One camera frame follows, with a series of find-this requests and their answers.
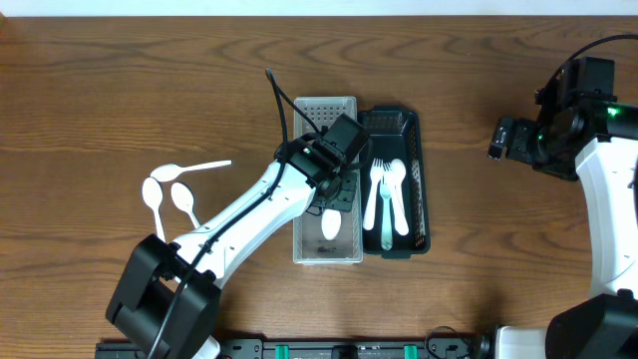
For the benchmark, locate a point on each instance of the clear plastic basket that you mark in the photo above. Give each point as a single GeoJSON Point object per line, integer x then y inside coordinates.
{"type": "Point", "coordinates": [322, 236]}

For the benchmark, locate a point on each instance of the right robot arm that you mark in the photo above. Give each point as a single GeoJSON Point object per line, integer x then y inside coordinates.
{"type": "Point", "coordinates": [583, 134]}

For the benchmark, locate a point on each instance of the black plastic basket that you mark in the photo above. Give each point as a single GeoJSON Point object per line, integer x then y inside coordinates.
{"type": "Point", "coordinates": [396, 134]}

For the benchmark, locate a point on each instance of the white spoon top horizontal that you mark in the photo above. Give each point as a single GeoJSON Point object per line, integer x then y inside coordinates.
{"type": "Point", "coordinates": [171, 172]}

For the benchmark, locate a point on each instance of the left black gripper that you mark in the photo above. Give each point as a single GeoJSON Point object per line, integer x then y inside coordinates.
{"type": "Point", "coordinates": [340, 194]}

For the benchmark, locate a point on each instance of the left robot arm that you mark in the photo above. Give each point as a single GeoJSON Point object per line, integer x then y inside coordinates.
{"type": "Point", "coordinates": [168, 297]}

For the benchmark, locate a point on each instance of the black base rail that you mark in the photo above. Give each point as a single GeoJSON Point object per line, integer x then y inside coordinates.
{"type": "Point", "coordinates": [445, 347]}

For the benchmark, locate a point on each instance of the white fork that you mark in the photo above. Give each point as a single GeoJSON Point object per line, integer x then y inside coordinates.
{"type": "Point", "coordinates": [386, 226]}
{"type": "Point", "coordinates": [376, 174]}
{"type": "Point", "coordinates": [392, 183]}

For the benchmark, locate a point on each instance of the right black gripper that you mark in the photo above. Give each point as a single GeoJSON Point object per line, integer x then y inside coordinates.
{"type": "Point", "coordinates": [505, 141]}

